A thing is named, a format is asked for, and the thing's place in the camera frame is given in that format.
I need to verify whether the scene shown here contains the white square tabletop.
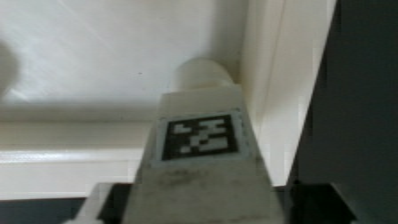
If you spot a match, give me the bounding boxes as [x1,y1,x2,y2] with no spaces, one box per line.
[0,0,337,201]

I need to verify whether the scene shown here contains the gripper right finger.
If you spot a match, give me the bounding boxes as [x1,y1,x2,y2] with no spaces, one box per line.
[332,183,376,224]

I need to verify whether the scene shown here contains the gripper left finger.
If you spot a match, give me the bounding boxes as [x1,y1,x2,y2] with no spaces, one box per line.
[62,183,117,224]

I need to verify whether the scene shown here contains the white table leg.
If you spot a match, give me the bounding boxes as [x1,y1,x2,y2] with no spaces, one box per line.
[122,59,284,224]

